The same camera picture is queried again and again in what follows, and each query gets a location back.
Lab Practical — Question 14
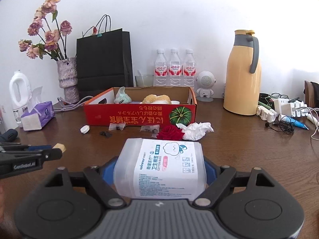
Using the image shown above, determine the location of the water bottle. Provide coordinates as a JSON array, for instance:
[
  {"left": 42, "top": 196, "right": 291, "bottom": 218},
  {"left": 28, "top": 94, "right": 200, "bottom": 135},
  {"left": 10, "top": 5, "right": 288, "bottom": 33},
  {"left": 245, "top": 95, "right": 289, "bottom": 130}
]
[
  {"left": 154, "top": 49, "right": 168, "bottom": 87},
  {"left": 168, "top": 49, "right": 182, "bottom": 87},
  {"left": 183, "top": 49, "right": 196, "bottom": 89}
]

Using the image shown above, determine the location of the left water bottle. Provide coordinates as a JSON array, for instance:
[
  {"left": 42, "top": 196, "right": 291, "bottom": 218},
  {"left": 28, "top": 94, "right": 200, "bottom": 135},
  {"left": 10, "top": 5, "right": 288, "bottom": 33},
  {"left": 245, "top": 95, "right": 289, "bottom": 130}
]
[{"left": 154, "top": 49, "right": 168, "bottom": 87}]

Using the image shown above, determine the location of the cotton swab plastic box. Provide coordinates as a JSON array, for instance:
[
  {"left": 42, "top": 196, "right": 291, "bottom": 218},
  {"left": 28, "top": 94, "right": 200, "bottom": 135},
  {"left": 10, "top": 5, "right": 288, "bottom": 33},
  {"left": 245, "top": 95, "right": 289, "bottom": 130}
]
[{"left": 113, "top": 138, "right": 207, "bottom": 201}]

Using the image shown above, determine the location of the small black clip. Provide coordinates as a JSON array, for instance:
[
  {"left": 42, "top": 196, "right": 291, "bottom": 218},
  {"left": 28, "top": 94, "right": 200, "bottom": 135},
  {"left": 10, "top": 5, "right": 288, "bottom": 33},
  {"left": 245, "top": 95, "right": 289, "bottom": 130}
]
[{"left": 99, "top": 131, "right": 112, "bottom": 138}]

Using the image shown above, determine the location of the red cardboard pumpkin box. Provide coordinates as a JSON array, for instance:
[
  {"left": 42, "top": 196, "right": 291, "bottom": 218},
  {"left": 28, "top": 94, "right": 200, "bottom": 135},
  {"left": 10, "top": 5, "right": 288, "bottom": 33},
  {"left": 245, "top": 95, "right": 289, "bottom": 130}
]
[{"left": 84, "top": 87, "right": 197, "bottom": 127}]

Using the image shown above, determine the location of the yellow white plush toy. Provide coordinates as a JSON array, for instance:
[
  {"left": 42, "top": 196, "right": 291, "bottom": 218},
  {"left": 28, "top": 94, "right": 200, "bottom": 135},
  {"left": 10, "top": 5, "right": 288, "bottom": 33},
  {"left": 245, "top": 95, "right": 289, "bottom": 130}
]
[{"left": 141, "top": 94, "right": 171, "bottom": 104}]

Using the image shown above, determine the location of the black earphone cable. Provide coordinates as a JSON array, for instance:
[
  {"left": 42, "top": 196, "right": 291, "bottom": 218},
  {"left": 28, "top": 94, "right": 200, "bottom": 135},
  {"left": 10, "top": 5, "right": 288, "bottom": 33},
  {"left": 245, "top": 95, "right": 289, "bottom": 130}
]
[{"left": 264, "top": 119, "right": 295, "bottom": 135}]

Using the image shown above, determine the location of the white tissue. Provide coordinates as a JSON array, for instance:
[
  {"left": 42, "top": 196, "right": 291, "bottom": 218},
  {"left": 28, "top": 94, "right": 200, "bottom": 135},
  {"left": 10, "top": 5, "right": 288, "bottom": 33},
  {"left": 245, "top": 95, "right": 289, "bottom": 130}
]
[{"left": 176, "top": 122, "right": 214, "bottom": 141}]

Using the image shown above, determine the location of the yellow thermos jug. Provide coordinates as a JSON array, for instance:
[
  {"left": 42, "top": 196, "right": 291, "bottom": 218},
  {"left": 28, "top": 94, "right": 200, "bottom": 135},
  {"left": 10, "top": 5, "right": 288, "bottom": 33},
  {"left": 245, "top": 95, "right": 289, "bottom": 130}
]
[{"left": 223, "top": 30, "right": 262, "bottom": 116}]

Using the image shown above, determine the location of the purple tissue pack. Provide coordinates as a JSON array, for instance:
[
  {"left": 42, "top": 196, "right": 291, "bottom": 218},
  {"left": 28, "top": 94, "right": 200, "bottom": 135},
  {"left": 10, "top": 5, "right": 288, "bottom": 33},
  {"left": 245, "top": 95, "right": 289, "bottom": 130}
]
[{"left": 21, "top": 87, "right": 55, "bottom": 131}]

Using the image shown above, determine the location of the white detergent bottle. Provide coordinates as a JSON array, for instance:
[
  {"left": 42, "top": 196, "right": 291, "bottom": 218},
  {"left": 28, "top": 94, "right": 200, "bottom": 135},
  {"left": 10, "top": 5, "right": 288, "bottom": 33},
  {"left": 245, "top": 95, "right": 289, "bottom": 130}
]
[{"left": 9, "top": 70, "right": 31, "bottom": 127}]

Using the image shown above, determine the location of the right water bottle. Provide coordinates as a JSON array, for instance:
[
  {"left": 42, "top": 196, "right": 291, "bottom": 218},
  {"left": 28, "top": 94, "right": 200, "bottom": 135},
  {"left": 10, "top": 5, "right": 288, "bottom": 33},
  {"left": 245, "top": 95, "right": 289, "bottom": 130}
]
[{"left": 183, "top": 49, "right": 196, "bottom": 89}]

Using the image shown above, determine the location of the white bottle cap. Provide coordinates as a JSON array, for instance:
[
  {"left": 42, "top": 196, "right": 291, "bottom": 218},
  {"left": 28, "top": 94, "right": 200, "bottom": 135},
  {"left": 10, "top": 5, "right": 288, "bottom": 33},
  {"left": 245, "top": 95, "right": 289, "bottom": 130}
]
[{"left": 80, "top": 125, "right": 90, "bottom": 134}]

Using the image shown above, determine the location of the small clear plastic bag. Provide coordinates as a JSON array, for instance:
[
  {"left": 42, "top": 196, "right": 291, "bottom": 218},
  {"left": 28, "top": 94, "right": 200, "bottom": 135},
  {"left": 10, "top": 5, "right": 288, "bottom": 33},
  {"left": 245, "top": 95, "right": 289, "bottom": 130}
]
[{"left": 109, "top": 123, "right": 126, "bottom": 131}]

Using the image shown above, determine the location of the grey glass cup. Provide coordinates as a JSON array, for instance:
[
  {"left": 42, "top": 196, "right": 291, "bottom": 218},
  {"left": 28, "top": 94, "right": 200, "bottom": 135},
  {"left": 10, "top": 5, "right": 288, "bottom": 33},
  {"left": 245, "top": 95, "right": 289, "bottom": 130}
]
[{"left": 135, "top": 70, "right": 154, "bottom": 87}]

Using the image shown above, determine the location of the black paper shopping bag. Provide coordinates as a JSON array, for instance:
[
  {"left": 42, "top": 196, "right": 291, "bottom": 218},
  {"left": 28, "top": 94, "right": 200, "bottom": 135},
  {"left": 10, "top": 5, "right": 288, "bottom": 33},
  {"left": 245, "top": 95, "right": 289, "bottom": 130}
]
[{"left": 76, "top": 14, "right": 134, "bottom": 99}]

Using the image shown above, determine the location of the dried pink flower bouquet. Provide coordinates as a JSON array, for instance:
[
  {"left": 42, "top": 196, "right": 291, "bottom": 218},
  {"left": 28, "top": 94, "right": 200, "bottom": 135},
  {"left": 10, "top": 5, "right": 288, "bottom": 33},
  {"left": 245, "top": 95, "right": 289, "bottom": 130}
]
[{"left": 18, "top": 0, "right": 72, "bottom": 62}]

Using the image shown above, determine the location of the red fabric rose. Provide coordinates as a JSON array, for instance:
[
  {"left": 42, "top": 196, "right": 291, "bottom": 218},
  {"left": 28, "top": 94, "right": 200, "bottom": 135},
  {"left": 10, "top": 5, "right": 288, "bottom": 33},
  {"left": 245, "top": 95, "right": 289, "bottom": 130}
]
[{"left": 157, "top": 125, "right": 184, "bottom": 141}]

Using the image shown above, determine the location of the purple white ceramic vase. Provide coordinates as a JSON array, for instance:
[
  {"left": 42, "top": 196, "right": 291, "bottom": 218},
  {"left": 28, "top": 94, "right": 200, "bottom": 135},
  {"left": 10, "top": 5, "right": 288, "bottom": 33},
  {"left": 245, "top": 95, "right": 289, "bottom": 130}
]
[{"left": 57, "top": 57, "right": 80, "bottom": 103}]

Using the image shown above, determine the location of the small beige eraser block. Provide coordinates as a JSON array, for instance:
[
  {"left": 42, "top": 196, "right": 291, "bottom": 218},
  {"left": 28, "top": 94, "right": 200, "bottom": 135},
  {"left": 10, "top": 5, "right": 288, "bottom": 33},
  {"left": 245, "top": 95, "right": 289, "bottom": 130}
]
[{"left": 53, "top": 143, "right": 66, "bottom": 153}]

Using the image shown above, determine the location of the white astronaut speaker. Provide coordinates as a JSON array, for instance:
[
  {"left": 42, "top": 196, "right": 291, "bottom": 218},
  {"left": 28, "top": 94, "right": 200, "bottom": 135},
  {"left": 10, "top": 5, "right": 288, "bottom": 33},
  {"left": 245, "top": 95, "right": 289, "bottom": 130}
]
[{"left": 196, "top": 71, "right": 216, "bottom": 102}]

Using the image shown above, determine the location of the purple lanyard cord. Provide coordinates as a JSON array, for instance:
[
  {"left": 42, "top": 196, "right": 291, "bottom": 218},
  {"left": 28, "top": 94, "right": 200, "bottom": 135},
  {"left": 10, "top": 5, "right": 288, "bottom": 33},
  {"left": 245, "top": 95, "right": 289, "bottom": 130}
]
[{"left": 52, "top": 95, "right": 94, "bottom": 113}]

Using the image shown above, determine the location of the pale green plastic bag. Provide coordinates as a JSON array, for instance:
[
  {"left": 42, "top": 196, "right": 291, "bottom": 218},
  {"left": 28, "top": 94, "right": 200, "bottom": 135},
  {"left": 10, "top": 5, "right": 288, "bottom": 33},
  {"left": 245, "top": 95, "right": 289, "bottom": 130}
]
[{"left": 114, "top": 87, "right": 132, "bottom": 104}]

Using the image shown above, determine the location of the middle water bottle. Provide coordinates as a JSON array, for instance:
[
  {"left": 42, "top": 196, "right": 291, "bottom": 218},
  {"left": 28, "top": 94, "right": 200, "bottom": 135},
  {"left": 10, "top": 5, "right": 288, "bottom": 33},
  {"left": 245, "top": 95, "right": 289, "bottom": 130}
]
[{"left": 168, "top": 49, "right": 182, "bottom": 87}]

